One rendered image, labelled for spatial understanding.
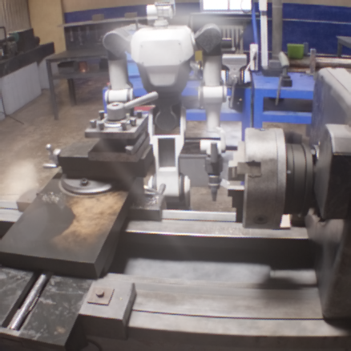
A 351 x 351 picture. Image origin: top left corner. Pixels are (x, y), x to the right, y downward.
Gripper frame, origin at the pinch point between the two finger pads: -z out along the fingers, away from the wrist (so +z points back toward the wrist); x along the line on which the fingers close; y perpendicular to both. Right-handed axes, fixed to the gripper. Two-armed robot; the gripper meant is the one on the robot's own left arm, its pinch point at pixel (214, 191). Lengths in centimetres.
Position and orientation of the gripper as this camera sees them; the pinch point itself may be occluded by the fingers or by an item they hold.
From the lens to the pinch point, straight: 192.0
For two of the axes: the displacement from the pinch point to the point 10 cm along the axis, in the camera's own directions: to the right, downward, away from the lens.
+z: -0.3, -9.5, -3.0
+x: -0.8, 3.0, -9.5
